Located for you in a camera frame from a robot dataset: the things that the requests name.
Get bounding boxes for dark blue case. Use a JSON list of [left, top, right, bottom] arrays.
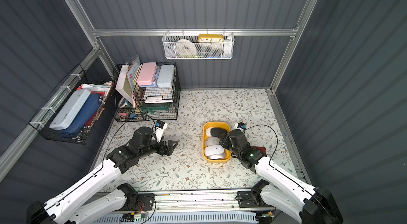
[[60, 93, 102, 138]]

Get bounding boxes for yellow clock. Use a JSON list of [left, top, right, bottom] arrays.
[[198, 33, 224, 43]]

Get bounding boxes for red small box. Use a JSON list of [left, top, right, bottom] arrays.
[[252, 146, 267, 155]]

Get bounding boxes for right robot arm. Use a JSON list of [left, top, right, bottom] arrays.
[[212, 129, 343, 224]]

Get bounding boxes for light blue pencil case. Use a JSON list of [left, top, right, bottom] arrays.
[[157, 65, 175, 88]]

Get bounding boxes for black wire side basket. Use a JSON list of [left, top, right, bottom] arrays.
[[29, 65, 114, 145]]

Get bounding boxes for pink pencil case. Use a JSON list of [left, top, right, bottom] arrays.
[[136, 62, 157, 86]]

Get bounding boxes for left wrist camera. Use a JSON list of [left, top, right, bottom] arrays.
[[155, 120, 167, 143]]

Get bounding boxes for black mouse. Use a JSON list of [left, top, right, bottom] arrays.
[[209, 128, 228, 138]]

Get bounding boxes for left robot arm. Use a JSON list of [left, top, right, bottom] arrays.
[[26, 127, 178, 224]]

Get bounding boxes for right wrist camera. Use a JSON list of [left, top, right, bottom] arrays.
[[234, 122, 247, 131]]

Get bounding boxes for white wire wall basket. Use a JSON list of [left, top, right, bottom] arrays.
[[162, 32, 235, 60]]

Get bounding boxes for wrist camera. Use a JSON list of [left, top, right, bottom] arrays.
[[234, 122, 247, 131], [155, 120, 167, 143]]

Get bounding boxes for yellow storage box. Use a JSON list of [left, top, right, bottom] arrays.
[[202, 121, 232, 164]]

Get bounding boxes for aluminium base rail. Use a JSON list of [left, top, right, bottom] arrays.
[[63, 188, 328, 224]]

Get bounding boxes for silver grey mouse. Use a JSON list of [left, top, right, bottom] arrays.
[[204, 145, 226, 160]]

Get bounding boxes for black wire desk organizer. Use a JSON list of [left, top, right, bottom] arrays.
[[114, 63, 181, 122]]

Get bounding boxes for white tape roll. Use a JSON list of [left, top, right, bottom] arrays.
[[175, 39, 197, 56]]

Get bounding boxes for white round mouse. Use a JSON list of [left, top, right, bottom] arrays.
[[205, 127, 213, 137]]

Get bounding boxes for white long case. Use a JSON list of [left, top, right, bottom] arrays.
[[49, 89, 91, 130]]

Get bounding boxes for books in organizer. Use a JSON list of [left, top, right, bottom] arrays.
[[116, 55, 142, 107]]

